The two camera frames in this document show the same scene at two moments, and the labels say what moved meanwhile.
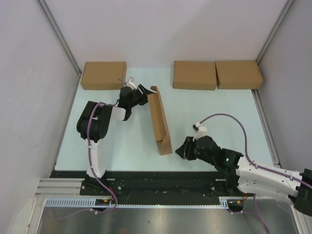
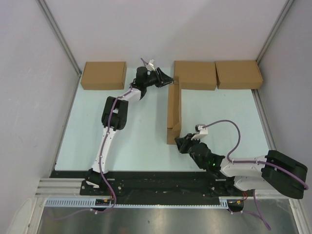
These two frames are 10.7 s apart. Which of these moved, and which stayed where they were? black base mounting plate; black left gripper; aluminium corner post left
Moved: black left gripper
Stayed: aluminium corner post left; black base mounting plate
